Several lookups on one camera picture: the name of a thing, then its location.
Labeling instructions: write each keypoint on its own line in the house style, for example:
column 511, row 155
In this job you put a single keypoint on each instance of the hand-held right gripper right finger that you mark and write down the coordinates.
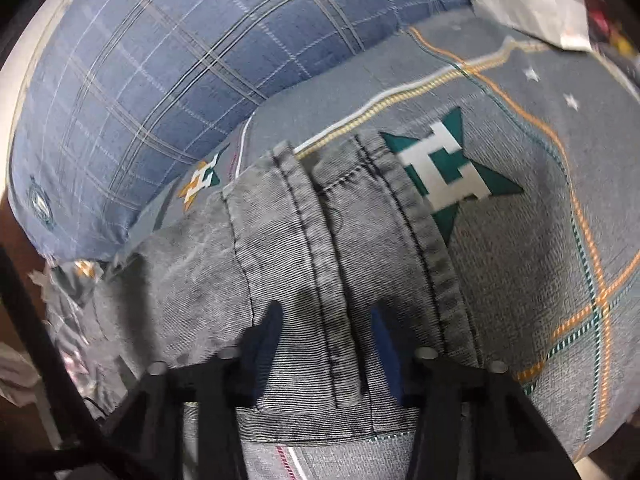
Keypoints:
column 382, row 342

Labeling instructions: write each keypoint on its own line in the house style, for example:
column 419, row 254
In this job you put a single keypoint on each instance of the grey denim pants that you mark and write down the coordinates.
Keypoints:
column 310, row 260

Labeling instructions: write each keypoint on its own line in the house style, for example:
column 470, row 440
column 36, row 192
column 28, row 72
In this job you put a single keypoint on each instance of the white cloth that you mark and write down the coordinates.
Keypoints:
column 17, row 375

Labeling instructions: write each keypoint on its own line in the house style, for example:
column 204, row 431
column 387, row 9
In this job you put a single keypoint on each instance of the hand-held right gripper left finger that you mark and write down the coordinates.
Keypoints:
column 267, row 342

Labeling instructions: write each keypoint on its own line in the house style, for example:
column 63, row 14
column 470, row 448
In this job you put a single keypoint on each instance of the blue plaid pillow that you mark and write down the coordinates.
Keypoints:
column 175, row 85

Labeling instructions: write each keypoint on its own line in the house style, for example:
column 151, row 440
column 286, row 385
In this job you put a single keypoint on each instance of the grey printed bedsheet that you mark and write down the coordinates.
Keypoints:
column 525, row 260

